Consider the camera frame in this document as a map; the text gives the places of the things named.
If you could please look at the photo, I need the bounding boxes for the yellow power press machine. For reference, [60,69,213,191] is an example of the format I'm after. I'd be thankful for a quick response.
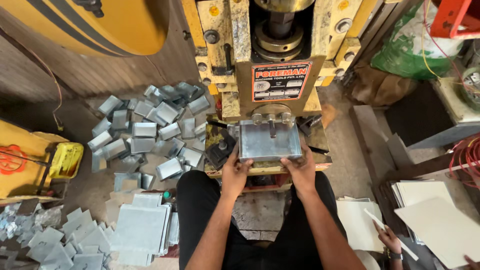
[181,0,376,193]

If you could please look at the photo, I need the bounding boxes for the white strip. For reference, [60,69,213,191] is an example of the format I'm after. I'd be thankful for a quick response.
[363,208,419,262]

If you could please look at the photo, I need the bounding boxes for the person's right hand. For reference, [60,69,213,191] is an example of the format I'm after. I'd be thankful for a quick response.
[280,145,317,199]

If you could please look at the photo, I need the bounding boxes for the pile of small metal scraps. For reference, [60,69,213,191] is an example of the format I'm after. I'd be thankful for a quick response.
[0,202,64,244]

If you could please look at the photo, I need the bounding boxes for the yellow machine with red emblem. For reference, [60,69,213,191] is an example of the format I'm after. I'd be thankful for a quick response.
[0,119,85,206]

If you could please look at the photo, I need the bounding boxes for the yellow flywheel with black stripes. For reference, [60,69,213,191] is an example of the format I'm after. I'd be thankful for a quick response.
[0,0,170,58]

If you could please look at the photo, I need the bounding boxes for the heap of notched metal sheets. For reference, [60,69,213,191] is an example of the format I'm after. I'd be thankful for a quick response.
[25,208,115,270]

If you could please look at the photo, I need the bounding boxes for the stack of flat metal blanks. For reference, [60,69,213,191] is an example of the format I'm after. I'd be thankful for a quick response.
[105,193,180,267]

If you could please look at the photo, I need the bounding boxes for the galvanized metal tray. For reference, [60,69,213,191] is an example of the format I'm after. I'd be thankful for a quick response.
[239,119,303,163]

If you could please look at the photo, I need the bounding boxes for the pile of bent metal boxes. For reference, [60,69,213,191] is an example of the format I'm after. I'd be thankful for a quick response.
[87,82,211,193]

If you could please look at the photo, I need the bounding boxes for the black die clamp block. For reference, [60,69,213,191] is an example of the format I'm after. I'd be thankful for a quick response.
[205,129,238,170]

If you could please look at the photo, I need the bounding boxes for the large stack of white sheets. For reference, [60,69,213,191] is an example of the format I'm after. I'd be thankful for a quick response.
[391,179,480,269]

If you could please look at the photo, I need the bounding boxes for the small stack of white sheets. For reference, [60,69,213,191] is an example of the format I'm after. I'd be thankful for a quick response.
[336,196,386,253]

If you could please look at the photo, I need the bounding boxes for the person's black trousers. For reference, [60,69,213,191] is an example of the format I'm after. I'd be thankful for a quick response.
[176,170,348,270]

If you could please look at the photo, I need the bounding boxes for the person's left hand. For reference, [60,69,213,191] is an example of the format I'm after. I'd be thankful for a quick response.
[221,145,255,199]

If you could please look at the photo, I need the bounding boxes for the red metal frame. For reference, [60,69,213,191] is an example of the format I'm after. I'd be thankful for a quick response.
[430,0,480,40]

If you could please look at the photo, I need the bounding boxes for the coil of red cables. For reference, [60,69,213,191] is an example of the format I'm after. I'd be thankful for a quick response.
[448,134,480,189]

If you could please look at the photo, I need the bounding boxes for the red and yellow wires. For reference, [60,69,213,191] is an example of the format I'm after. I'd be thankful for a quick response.
[421,0,480,95]

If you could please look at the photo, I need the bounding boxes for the thin wall wire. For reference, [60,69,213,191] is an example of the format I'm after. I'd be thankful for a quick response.
[20,43,65,133]

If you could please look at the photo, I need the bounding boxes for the brown paper sack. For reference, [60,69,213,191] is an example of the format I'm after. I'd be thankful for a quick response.
[352,62,418,108]

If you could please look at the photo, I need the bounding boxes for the green and white sack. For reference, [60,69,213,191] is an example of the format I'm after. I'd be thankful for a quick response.
[370,0,464,81]

